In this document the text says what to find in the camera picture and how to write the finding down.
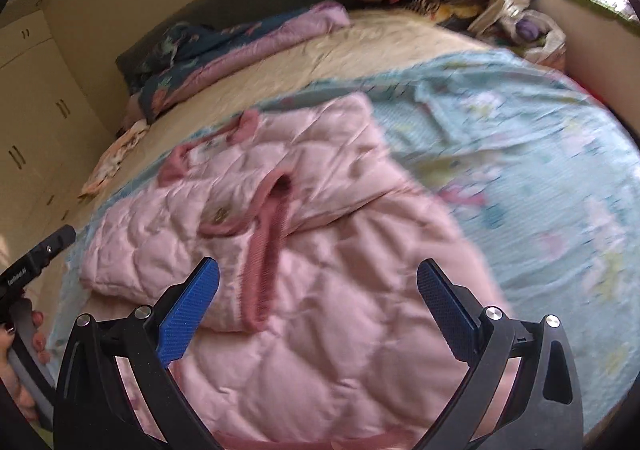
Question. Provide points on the person's left hand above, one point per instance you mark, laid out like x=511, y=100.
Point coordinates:
x=13, y=375

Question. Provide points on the cream wardrobe with drawers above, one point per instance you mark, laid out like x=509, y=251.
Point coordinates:
x=51, y=139

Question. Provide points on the white bag with clothes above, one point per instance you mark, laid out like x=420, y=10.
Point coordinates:
x=532, y=35

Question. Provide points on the pink quilted jacket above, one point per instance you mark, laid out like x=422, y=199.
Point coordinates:
x=317, y=337

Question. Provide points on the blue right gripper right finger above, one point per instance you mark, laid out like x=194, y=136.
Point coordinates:
x=544, y=407

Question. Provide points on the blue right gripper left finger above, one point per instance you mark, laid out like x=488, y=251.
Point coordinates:
x=92, y=409

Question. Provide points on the peach white small garment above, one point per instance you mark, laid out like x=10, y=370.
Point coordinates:
x=112, y=158

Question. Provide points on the beige bed cover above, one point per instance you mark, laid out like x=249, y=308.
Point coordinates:
x=377, y=41

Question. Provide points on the dark floral purple quilt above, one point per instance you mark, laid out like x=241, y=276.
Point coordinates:
x=188, y=58

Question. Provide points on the light blue Hello Kitty sheet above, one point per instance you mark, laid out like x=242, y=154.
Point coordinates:
x=538, y=175

